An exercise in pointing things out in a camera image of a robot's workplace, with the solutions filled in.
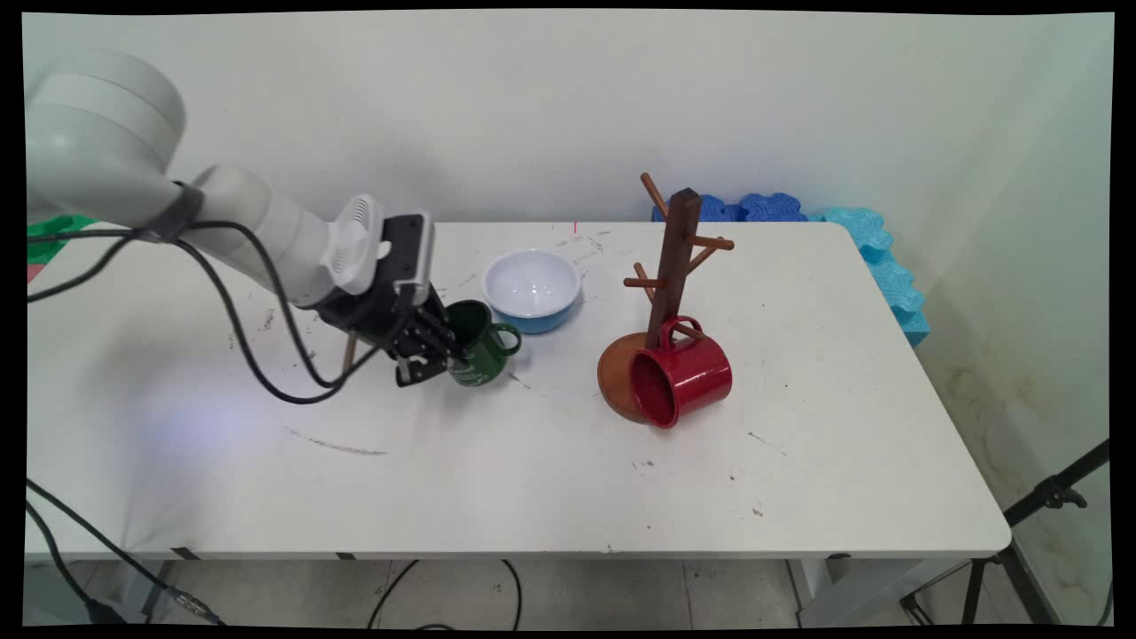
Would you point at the green foam mat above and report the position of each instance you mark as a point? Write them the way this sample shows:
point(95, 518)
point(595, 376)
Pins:
point(53, 235)

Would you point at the black tripod stand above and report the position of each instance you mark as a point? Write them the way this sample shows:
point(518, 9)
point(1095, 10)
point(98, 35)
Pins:
point(1021, 510)

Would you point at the white table leg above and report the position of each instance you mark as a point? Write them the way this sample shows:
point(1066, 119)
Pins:
point(852, 590)

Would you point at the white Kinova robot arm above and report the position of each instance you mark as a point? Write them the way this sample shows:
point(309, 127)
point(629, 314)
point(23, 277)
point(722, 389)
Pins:
point(106, 142)

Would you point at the white and blue bowl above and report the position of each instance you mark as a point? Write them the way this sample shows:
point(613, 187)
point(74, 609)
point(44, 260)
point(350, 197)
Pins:
point(532, 288)

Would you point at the wrist camera with black bracket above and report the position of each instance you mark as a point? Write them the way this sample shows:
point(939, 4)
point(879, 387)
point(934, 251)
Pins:
point(408, 253)

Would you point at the light blue foam mat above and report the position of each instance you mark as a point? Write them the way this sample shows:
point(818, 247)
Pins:
point(892, 275)

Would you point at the grey table leg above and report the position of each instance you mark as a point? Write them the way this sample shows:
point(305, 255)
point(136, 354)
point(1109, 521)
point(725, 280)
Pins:
point(146, 586)

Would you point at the green enamel mug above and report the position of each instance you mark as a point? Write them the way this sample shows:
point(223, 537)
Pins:
point(484, 355)

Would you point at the red enamel mug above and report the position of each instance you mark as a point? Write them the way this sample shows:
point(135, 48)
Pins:
point(688, 377)

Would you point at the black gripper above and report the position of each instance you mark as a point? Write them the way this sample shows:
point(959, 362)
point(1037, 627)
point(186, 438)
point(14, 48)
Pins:
point(382, 315)

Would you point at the brown wooden mug tree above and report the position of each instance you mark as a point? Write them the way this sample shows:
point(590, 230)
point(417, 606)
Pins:
point(672, 257)

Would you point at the dark blue foam mat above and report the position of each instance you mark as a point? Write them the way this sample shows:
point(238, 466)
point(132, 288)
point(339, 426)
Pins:
point(754, 209)

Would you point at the pink foam mat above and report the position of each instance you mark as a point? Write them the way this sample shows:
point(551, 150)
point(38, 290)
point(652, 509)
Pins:
point(34, 272)

